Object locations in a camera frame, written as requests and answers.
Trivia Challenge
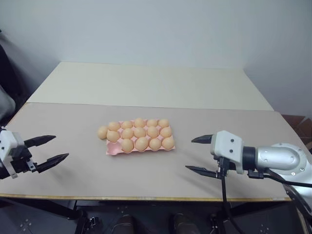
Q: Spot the grey rounded object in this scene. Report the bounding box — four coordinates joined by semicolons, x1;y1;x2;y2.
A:
0;84;17;122

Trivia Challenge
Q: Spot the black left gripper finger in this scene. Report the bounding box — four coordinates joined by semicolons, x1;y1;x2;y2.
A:
36;153;70;174
23;135;57;148

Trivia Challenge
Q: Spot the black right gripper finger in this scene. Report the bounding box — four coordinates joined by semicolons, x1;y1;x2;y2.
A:
191;134;214;145
185;165;217;178

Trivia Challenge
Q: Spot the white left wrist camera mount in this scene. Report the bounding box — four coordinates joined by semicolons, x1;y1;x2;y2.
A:
0;130;25;159

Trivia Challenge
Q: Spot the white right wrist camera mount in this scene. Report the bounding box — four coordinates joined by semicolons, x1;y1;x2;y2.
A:
210;130;245;175

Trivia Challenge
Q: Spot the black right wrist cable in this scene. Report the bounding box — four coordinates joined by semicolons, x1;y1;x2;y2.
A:
218;157;247;234

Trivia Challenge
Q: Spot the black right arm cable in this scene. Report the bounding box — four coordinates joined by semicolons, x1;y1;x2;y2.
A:
248;169;312;234

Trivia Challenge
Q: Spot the black table frame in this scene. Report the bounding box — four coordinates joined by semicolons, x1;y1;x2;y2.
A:
0;196;305;234

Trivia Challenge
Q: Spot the dark brown rounded shape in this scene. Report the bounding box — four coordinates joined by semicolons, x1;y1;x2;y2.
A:
111;214;137;234
169;213;199;234

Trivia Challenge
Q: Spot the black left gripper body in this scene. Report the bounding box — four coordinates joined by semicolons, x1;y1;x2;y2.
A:
8;144;38;175

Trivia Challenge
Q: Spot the pink egg tray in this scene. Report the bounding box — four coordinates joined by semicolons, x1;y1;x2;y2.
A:
105;118;176;156

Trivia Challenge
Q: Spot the large black object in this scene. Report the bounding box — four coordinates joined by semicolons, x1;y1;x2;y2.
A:
0;29;27;103

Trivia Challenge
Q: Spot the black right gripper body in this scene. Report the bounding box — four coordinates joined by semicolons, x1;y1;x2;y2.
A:
213;155;236;179

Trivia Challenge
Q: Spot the black plate with bolts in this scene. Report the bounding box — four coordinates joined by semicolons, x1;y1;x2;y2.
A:
0;207;82;234
229;201;305;234

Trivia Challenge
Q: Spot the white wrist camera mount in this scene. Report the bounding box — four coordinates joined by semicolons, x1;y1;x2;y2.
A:
210;130;245;175
0;130;25;159

